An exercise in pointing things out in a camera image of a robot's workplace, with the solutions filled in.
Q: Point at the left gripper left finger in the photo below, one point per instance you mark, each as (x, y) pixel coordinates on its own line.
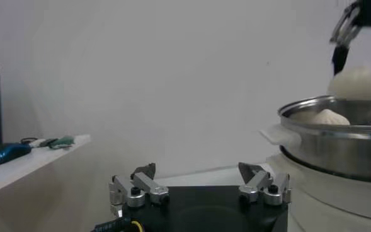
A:
(150, 187)

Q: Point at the small white adapter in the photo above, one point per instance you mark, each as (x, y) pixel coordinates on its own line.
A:
(35, 143)

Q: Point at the small black device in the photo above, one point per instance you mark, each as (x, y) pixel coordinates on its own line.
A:
(48, 142)

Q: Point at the white steamed baozi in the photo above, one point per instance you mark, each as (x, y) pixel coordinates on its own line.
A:
(358, 83)
(330, 118)

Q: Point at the stainless steel steamer basket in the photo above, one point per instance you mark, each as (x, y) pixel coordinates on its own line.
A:
(336, 151)

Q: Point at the white electric cooker base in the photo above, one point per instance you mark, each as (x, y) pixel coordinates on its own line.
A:
(330, 201)

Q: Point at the white side table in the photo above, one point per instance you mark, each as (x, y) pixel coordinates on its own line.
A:
(24, 167)

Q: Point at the green card holder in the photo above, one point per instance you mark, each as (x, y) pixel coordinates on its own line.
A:
(64, 142)

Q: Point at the blue computer mouse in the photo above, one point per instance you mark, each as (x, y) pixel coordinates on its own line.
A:
(2, 154)

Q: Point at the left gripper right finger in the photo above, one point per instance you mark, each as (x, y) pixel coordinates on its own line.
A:
(257, 183)

